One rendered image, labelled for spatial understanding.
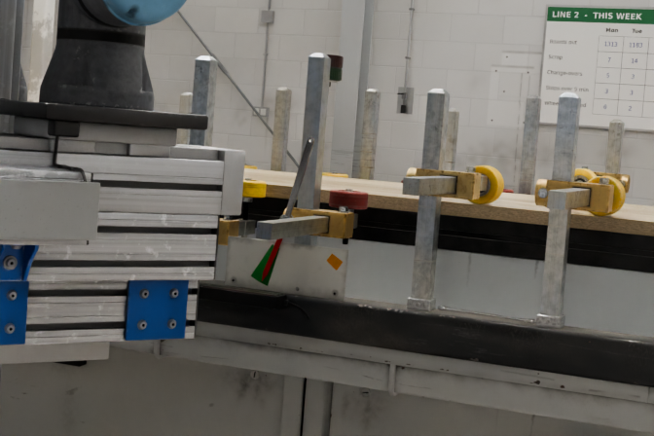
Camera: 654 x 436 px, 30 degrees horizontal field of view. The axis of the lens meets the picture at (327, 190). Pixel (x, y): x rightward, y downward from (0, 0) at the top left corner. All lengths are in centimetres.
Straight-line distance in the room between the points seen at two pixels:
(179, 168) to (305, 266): 81
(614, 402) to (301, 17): 854
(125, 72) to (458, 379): 105
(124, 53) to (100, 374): 147
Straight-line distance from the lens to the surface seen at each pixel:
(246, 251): 246
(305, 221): 228
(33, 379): 308
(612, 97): 959
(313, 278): 241
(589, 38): 967
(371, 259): 260
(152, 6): 148
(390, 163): 1018
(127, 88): 160
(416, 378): 240
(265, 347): 251
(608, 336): 226
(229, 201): 168
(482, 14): 997
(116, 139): 160
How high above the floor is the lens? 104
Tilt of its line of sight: 3 degrees down
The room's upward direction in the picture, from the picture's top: 4 degrees clockwise
